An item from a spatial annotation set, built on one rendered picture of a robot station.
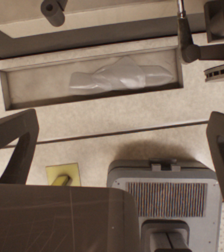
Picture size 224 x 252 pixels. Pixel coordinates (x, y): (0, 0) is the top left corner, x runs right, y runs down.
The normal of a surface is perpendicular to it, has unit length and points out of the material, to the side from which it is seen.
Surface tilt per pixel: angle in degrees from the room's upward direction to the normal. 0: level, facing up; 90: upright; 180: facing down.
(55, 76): 0
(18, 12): 0
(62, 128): 0
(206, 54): 31
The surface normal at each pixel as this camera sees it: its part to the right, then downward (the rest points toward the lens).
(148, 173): 0.00, -0.64
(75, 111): -0.01, 0.10
